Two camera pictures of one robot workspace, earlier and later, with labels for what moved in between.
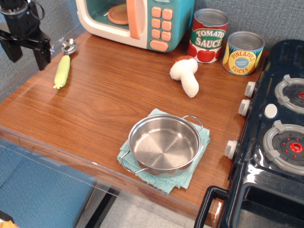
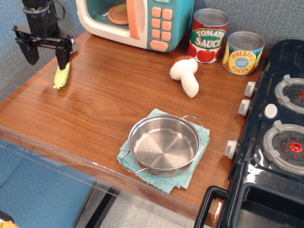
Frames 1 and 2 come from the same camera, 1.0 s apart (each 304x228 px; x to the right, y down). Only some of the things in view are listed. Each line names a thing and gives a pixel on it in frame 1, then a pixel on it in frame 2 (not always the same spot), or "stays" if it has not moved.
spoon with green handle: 62,67 stays
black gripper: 24,30 → 43,30
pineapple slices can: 243,52 stays
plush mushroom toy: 183,68 stays
